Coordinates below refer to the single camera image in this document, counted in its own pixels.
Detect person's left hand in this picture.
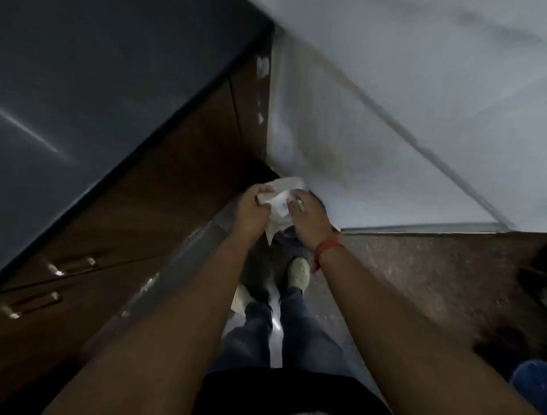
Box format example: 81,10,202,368
232,183,276,239

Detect person's right hand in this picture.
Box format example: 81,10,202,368
287,189,336,252

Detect white paper bag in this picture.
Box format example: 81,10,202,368
255,176,308,245

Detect person's right forearm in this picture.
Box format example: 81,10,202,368
315,244,541,415

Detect person's left forearm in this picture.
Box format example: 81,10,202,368
43,233,268,415

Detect dark round bin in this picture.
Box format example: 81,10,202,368
273,190,332,251

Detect red thread wristband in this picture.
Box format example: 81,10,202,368
312,240,344,273

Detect person's right shoe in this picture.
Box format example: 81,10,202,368
287,257,312,295

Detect person's shoe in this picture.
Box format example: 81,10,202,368
287,257,312,295
231,284,257,316

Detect person's left shoe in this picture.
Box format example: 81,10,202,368
231,284,257,316

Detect brown wooden cabinet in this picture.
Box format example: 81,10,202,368
0,32,278,402

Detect person's blue jeans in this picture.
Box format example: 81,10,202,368
207,287,355,379

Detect person's black shirt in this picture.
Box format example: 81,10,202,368
197,368,391,415

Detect blue object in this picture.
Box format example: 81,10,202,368
509,360,547,415

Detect metal drawer handle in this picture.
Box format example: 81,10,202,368
46,257,97,278
0,292,60,320

